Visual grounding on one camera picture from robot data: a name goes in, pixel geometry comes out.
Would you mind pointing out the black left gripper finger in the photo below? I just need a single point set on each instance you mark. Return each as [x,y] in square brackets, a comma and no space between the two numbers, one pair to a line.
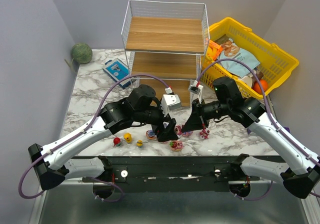
[161,133]
[170,130]

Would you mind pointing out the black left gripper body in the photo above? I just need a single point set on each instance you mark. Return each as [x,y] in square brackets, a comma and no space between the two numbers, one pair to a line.
[164,122]

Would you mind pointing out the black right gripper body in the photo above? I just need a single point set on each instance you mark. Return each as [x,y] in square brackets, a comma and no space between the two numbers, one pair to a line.
[198,112]

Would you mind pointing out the pink bear cake car toy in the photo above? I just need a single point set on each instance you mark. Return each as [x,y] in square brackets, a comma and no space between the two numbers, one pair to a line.
[178,130]

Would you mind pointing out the pink bear strawberry tart toy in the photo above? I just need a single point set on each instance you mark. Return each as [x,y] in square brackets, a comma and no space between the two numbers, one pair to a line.
[176,145]

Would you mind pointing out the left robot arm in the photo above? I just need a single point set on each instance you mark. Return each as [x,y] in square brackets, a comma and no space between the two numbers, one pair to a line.
[55,162]

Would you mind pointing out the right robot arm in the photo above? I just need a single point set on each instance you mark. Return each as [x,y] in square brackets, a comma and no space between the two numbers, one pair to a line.
[301,171]

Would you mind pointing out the purple unicorn pink donut toy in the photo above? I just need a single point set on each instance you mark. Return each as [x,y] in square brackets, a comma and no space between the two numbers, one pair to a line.
[187,134]

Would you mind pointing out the pink bear lying toy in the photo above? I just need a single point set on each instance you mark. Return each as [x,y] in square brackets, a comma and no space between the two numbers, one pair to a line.
[204,134]

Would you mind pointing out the small yellow blue toy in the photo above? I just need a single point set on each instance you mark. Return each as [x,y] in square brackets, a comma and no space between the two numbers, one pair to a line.
[139,143]

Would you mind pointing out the yellow duck toy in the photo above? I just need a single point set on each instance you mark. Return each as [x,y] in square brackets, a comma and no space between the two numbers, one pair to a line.
[127,137]

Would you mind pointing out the red ball toy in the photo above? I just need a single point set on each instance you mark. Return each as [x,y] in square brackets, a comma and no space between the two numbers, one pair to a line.
[117,142]

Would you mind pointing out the purple box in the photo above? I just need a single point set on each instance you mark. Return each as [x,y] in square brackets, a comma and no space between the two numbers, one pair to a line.
[249,131]

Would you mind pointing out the light blue snack bag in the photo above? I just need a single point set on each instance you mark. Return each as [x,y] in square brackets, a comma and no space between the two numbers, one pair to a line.
[231,50]

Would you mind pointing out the blue razor box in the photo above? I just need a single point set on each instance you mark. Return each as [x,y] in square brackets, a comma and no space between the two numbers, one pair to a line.
[117,70]

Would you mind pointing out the orange snack packet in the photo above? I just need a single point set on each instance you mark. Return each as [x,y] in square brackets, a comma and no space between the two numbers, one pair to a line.
[213,50]

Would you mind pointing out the yellow plastic basket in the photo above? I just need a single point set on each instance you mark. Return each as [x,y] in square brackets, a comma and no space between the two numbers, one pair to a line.
[275,64]

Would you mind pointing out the green yarn ball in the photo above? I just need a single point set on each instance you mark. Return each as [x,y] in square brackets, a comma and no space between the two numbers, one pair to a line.
[82,53]

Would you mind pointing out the purple bunny orange ring toy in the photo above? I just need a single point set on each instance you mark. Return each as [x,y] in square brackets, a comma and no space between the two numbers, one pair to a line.
[151,135]

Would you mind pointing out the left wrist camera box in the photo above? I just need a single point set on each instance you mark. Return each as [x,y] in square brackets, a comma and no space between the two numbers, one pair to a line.
[170,102]

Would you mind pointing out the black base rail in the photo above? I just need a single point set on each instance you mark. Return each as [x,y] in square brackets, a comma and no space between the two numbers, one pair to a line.
[177,174]

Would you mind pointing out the white wire wooden shelf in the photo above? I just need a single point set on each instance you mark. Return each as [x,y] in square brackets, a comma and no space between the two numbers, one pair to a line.
[167,40]

